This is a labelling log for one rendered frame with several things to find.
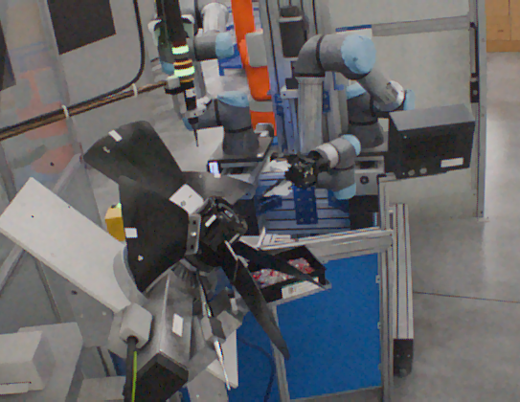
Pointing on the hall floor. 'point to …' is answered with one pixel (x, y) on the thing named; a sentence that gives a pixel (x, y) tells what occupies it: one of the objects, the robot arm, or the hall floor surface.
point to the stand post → (108, 362)
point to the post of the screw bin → (280, 366)
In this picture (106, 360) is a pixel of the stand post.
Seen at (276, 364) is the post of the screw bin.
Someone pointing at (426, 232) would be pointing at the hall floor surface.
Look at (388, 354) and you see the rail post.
